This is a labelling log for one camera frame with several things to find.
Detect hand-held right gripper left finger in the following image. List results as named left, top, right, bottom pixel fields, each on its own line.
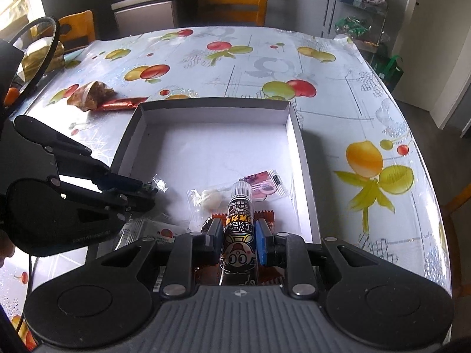
left=99, top=218, right=226, bottom=298

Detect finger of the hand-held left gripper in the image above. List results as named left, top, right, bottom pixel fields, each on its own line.
left=52, top=178, right=156, bottom=229
left=14, top=115, right=155, bottom=196

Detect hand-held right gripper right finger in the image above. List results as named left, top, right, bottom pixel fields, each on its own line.
left=255, top=218, right=374, bottom=299

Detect black cartoon candy tube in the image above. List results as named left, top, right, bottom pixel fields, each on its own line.
left=219, top=179, right=260, bottom=287

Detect clear printed snack packet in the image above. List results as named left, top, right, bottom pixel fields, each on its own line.
left=118, top=174, right=189, bottom=254

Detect white cardboard box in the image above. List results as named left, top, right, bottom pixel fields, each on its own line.
left=108, top=96, right=321, bottom=246

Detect red zigzag-edged snack packet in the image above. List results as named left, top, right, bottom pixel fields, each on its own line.
left=211, top=208, right=276, bottom=233

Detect white candy in clear packet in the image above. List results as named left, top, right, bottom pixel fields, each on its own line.
left=186, top=187, right=237, bottom=214

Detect pink candy packet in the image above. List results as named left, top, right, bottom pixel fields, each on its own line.
left=242, top=168, right=288, bottom=202

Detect orange snack bar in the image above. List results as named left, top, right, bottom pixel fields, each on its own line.
left=96, top=96, right=148, bottom=112

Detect brown snack in clear wrapper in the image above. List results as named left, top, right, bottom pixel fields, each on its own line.
left=67, top=80, right=115, bottom=112

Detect yellow tissue box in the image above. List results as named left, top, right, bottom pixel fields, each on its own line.
left=21, top=40, right=65, bottom=79

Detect fruit print tablecloth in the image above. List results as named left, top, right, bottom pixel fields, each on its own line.
left=0, top=26, right=454, bottom=353

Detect grey cabinet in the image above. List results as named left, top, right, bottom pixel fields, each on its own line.
left=111, top=0, right=196, bottom=38

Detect green shopping bag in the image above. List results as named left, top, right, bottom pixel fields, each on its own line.
left=371, top=55, right=404, bottom=91

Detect green snack bags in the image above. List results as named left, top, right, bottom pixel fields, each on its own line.
left=334, top=15, right=372, bottom=37

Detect metal trolley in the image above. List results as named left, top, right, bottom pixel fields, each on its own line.
left=323, top=0, right=391, bottom=58

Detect black cable loop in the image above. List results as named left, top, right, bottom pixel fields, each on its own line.
left=4, top=16, right=62, bottom=109

